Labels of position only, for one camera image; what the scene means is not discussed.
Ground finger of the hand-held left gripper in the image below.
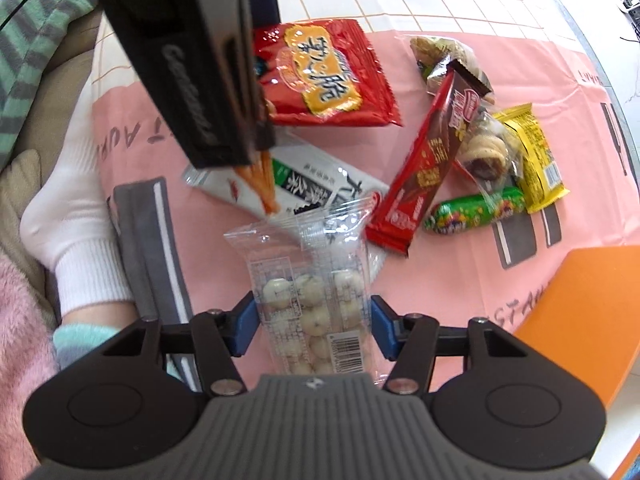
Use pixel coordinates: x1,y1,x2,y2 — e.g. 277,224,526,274
239,159,275,219
258,149,280,216

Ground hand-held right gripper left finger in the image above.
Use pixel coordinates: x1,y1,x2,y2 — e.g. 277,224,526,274
102,290,257,397

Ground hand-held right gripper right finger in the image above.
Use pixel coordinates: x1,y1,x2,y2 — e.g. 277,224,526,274
370,294,527,395

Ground white packet with green label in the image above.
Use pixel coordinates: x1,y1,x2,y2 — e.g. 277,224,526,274
181,130,392,266

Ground clear packet of white candies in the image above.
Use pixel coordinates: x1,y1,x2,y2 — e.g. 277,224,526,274
222,204,382,377

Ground clear packet with pastry roll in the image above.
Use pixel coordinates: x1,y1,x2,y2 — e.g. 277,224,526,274
454,109,523,198

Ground orange box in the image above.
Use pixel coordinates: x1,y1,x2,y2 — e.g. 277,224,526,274
514,245,640,480

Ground yellow snack packet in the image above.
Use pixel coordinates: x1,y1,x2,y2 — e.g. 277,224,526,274
492,102,571,214

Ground pink bottle-print tablecloth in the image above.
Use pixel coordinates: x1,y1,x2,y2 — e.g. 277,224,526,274
91,30,632,396

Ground red crisp snack packet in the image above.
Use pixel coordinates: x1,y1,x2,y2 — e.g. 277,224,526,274
252,18,404,129

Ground green sausage-shaped candy roll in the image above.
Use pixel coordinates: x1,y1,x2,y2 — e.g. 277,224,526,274
424,186,527,237

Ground green grey striped cloth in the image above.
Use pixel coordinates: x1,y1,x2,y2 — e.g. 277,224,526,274
0,0,103,163

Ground long red-brown wafer bar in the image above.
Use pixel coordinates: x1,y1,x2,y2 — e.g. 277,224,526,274
365,59,494,259

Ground person's foot in white sock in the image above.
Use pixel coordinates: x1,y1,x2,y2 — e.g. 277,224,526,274
19,74,138,322

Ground pink fluffy blanket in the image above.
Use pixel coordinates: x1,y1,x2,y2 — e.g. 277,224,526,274
0,250,63,480

